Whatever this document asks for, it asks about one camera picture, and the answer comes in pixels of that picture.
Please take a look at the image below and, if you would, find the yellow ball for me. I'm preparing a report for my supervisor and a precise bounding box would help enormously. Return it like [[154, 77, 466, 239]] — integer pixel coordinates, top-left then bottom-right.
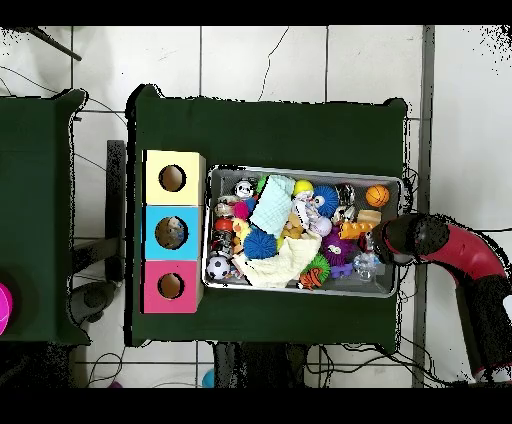
[[293, 179, 315, 200]]

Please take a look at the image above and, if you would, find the cream waffle cloth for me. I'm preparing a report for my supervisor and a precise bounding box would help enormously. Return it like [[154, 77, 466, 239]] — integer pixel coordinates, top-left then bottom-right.
[[233, 231, 323, 290]]

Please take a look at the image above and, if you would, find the dark green table cloth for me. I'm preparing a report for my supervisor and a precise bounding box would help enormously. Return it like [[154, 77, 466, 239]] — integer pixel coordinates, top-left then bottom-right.
[[126, 83, 409, 353]]

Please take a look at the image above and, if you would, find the shallow clear mesh bin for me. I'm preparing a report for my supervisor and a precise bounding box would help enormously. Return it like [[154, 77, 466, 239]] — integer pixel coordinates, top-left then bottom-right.
[[202, 165, 404, 301]]

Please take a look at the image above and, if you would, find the grey stand base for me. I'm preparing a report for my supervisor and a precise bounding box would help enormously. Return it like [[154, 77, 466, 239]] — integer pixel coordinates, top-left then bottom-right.
[[67, 279, 123, 325]]

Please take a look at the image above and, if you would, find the purple spiky ball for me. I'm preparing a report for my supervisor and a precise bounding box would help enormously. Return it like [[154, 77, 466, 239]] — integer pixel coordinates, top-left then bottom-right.
[[321, 233, 355, 279]]

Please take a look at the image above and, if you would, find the green cloth side table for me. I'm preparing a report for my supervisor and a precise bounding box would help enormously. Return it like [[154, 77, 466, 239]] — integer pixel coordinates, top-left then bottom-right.
[[0, 89, 89, 347]]

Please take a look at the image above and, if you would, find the blue spiky ball with eyes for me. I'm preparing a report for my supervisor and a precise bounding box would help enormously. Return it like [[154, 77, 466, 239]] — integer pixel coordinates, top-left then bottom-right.
[[314, 185, 342, 218]]

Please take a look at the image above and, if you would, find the black and white soccer ball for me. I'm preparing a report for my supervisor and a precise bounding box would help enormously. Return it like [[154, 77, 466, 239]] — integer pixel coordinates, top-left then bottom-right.
[[205, 254, 232, 282]]

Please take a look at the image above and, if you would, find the beige wooden block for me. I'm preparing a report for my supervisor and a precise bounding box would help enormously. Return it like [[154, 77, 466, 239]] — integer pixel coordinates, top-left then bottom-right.
[[356, 209, 384, 226]]

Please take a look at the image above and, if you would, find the black flat panel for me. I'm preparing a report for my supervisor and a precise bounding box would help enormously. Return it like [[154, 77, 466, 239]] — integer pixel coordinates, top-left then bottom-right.
[[106, 139, 129, 283]]

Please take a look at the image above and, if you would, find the orange basketball toy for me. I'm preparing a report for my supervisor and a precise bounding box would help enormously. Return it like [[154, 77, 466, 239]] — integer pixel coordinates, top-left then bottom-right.
[[365, 183, 391, 209]]

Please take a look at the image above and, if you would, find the dark thin rod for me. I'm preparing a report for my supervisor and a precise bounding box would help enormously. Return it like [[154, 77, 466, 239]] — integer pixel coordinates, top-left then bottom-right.
[[22, 27, 84, 63]]

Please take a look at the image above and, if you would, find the light blue waffle cloth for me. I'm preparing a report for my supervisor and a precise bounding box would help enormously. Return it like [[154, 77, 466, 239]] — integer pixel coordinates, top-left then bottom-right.
[[253, 174, 297, 240]]

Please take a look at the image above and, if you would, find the orange plastic toy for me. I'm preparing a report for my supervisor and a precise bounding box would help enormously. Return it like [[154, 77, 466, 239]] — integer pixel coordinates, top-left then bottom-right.
[[338, 219, 375, 242]]

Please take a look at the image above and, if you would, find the pink round object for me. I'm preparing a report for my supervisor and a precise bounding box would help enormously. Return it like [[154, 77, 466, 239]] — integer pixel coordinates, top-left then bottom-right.
[[0, 282, 14, 336]]

